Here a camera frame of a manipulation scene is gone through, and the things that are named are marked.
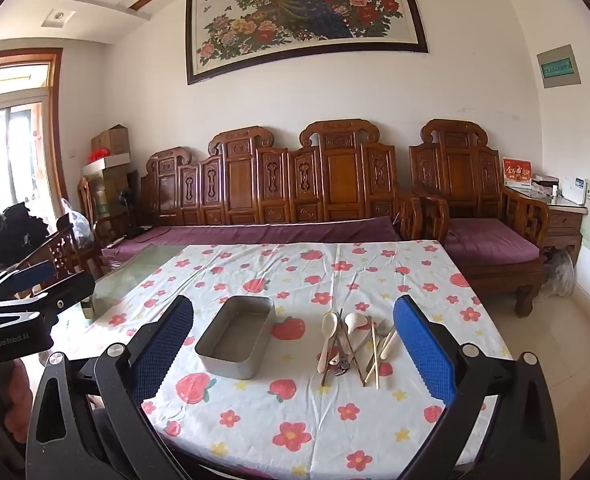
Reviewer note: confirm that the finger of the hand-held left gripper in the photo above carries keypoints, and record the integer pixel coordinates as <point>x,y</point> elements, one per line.
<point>30,275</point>
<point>60,300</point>

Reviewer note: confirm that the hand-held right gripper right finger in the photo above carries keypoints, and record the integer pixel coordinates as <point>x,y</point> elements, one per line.
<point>420,345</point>

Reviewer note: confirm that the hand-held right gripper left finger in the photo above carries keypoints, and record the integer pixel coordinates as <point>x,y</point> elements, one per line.
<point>167,340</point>

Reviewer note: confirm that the light wooden chopstick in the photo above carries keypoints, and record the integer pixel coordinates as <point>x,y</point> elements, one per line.
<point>375,360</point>
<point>370,372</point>

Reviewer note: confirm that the rectangular metal tray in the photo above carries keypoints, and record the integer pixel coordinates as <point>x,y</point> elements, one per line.
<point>235,332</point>

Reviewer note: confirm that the white plastic spoon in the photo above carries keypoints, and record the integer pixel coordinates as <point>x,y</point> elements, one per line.
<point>328,321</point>
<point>352,321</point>

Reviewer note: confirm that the large metal serving spoon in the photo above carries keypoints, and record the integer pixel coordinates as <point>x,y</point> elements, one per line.
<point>342,364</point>

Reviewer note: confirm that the person's left hand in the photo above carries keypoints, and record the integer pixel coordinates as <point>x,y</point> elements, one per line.
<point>20,400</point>

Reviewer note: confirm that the wooden block with black band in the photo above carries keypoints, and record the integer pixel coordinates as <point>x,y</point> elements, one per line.
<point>87,307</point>

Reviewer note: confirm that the wooden dining chair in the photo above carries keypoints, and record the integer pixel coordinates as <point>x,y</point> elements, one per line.
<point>60,252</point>

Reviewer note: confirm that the black bags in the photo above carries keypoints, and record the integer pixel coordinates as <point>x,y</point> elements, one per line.
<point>15,230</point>

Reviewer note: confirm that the clear plastic bag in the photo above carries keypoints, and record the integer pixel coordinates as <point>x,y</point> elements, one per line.
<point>77,225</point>

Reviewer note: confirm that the grey remote control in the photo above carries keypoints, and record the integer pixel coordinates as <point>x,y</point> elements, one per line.
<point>115,242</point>

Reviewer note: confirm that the carved wooden armchair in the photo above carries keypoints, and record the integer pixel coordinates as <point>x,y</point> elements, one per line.
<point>87,205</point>
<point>460,170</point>

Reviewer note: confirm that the wooden framed balcony door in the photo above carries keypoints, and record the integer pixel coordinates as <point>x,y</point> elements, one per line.
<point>20,160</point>

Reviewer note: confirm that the black desk fan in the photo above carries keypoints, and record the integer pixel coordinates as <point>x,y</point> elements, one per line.
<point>124,199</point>

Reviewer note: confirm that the purple armchair cushion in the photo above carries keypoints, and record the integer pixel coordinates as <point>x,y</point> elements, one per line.
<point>490,242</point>

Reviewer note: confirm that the flat white box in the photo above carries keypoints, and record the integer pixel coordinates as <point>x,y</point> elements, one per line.
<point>110,165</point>

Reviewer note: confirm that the red artificial flowers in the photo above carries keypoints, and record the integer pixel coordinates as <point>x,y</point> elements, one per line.
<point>99,155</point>

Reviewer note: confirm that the floral strawberry tablecloth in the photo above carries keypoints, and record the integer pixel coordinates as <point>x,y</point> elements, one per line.
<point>300,435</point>

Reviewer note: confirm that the purple sofa cushion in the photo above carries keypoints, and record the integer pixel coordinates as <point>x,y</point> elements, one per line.
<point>275,234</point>

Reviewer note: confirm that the small brown cardboard box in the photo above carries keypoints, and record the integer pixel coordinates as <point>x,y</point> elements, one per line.
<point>110,142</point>

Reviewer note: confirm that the grey feather duster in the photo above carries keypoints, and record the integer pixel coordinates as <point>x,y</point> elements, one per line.
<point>560,275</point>

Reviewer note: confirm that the wooden side table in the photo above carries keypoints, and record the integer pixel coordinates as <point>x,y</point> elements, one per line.
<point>560,230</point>

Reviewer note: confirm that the long carved wooden sofa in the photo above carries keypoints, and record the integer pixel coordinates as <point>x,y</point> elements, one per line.
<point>340,175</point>

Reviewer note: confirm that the tissue box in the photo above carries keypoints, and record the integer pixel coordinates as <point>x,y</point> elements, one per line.
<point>545,182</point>

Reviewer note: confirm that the square ceiling lamp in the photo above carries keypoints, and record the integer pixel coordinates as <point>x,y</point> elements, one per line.
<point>57,17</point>

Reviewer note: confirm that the framed peacock flower painting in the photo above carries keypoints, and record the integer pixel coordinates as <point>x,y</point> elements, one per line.
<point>300,15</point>

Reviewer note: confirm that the grey wall electrical box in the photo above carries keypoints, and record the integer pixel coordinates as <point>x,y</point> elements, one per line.
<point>557,67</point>

